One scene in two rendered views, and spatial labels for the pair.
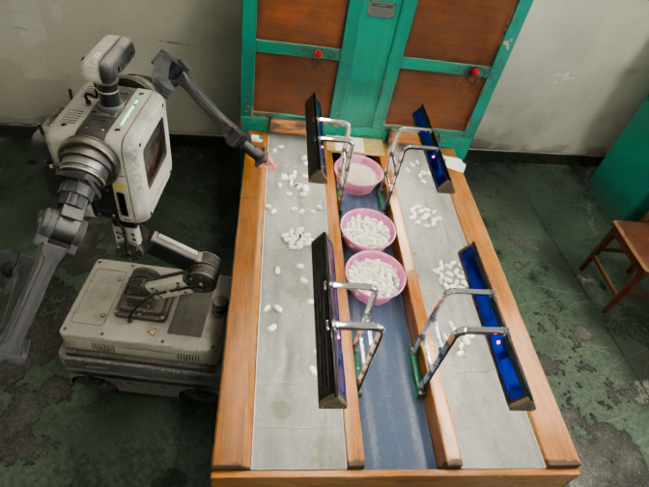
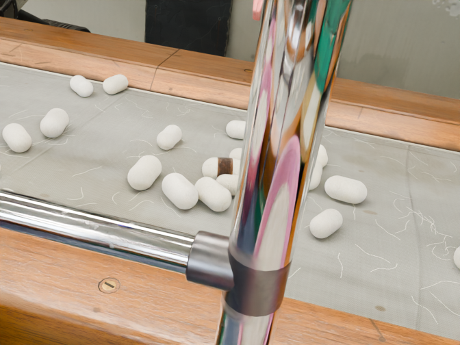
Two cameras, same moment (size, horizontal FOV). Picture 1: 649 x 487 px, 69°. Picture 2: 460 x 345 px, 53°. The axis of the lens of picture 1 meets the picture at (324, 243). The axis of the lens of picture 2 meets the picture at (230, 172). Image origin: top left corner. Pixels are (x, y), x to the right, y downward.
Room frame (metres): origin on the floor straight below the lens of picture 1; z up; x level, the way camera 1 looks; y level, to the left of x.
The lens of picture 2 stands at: (1.97, -0.12, 0.95)
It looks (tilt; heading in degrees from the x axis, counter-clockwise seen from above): 31 degrees down; 111
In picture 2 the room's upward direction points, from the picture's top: 7 degrees clockwise
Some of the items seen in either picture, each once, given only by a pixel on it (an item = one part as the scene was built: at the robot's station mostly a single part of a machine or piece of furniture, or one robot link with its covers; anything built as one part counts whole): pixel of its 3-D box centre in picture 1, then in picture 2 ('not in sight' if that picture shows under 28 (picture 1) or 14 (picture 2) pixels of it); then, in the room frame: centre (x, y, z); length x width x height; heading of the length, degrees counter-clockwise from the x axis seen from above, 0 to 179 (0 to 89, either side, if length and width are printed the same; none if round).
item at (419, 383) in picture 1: (453, 345); not in sight; (0.98, -0.52, 0.90); 0.20 x 0.19 x 0.45; 11
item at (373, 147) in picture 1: (354, 145); not in sight; (2.28, -0.06, 0.77); 0.33 x 0.15 x 0.01; 101
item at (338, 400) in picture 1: (327, 309); not in sight; (0.89, -0.05, 1.08); 0.62 x 0.08 x 0.07; 11
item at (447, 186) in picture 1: (433, 145); not in sight; (1.95, -0.41, 1.08); 0.62 x 0.08 x 0.07; 11
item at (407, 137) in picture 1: (413, 137); not in sight; (2.40, -0.38, 0.83); 0.30 x 0.06 x 0.07; 101
